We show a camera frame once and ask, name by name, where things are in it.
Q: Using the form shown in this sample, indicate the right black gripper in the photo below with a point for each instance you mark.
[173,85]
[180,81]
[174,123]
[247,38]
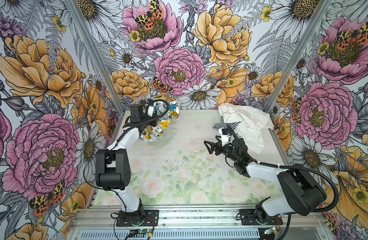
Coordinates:
[218,145]

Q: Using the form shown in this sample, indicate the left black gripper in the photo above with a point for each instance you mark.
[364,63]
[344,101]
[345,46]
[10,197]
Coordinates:
[154,123]

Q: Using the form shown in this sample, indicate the colourful patterned cloth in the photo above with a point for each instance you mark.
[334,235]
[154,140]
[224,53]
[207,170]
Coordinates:
[167,109]

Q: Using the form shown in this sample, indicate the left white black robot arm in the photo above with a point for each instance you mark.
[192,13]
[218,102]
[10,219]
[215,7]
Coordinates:
[113,170]

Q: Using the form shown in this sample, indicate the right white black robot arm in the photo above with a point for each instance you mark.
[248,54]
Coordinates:
[301,193]

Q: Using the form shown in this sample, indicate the black white striped cloth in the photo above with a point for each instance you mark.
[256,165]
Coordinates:
[225,125]

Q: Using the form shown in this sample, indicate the aluminium front rail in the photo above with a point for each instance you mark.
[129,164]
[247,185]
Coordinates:
[170,217]

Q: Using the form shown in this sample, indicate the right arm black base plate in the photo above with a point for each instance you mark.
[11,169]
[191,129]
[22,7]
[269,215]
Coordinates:
[255,217]

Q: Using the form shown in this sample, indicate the white slotted cable duct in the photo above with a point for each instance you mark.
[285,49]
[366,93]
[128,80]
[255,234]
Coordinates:
[176,234]

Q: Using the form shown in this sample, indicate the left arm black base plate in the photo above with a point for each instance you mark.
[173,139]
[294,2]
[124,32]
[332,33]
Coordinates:
[149,218]

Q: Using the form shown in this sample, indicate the aluminium corner post left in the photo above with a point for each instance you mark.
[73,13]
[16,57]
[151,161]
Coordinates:
[89,41]

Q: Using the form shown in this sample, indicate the aluminium corner post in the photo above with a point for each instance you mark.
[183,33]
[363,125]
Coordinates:
[89,41]
[314,23]

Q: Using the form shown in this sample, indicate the aluminium corner post right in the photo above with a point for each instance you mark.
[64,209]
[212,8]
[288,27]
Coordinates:
[314,23]

